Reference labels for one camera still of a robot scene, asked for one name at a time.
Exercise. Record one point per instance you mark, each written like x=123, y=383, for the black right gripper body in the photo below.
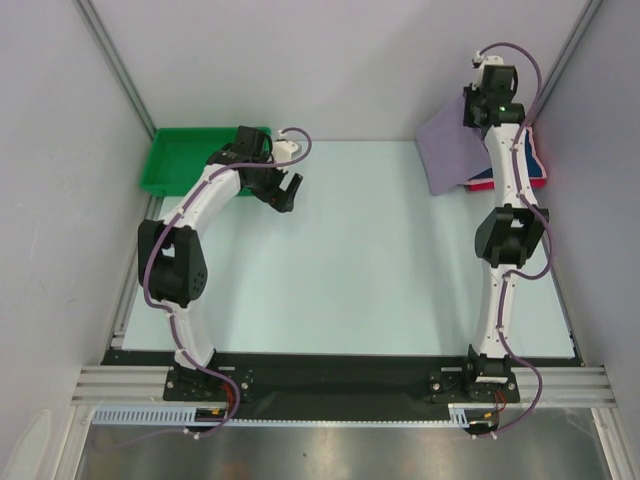
x=473, y=100

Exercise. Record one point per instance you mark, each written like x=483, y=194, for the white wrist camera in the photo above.
x=480, y=62
x=284, y=150

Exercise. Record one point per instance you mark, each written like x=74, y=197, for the aluminium corner post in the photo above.
x=578, y=32
x=108, y=49

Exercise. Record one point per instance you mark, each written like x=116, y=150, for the green plastic tray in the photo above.
x=178, y=156

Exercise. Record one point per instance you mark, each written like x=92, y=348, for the aluminium frame front rail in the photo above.
x=571, y=387

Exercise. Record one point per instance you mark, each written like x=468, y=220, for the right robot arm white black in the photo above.
x=509, y=235

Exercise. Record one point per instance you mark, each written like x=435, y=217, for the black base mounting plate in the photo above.
x=334, y=388

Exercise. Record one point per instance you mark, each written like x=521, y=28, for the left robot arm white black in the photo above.
x=172, y=269

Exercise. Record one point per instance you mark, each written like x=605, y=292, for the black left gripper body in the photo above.
x=266, y=186

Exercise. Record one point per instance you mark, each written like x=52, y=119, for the red folded shirt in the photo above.
x=480, y=186

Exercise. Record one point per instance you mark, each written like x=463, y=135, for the left aluminium corner post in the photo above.
x=108, y=49

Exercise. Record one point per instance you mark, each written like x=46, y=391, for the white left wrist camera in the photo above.
x=284, y=150

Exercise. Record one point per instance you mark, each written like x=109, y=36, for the purple t shirt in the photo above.
x=451, y=153

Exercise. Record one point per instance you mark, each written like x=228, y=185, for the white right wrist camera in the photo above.
x=480, y=62

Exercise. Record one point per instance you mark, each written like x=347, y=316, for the right aluminium corner post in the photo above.
x=578, y=32

